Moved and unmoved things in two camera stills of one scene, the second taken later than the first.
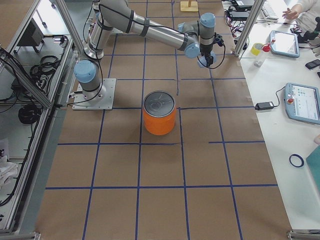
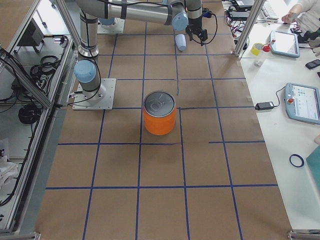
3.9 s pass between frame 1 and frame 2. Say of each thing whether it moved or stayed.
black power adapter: stayed
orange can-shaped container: stayed
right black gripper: moved
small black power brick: stayed
